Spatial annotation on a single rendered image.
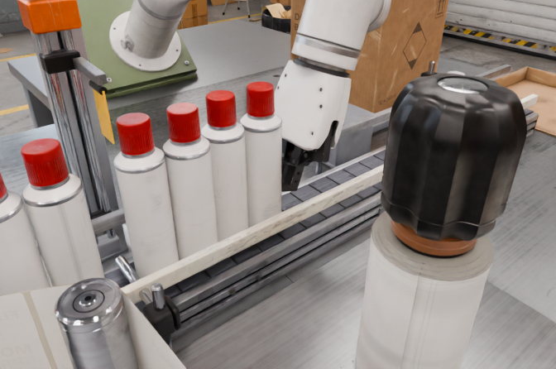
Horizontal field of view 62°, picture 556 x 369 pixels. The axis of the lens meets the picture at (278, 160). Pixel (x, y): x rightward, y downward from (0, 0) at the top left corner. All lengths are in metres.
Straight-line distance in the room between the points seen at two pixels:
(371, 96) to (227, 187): 0.54
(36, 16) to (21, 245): 0.21
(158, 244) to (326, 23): 0.32
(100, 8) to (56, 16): 0.89
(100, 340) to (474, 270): 0.24
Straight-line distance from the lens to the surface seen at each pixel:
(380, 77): 1.02
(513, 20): 5.06
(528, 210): 0.87
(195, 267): 0.56
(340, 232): 0.69
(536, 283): 0.72
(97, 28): 1.35
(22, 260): 0.49
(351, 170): 0.79
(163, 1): 1.14
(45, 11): 0.50
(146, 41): 1.26
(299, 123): 0.59
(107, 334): 0.31
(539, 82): 1.48
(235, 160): 0.54
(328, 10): 0.57
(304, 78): 0.59
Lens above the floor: 1.28
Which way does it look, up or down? 29 degrees down
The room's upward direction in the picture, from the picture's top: straight up
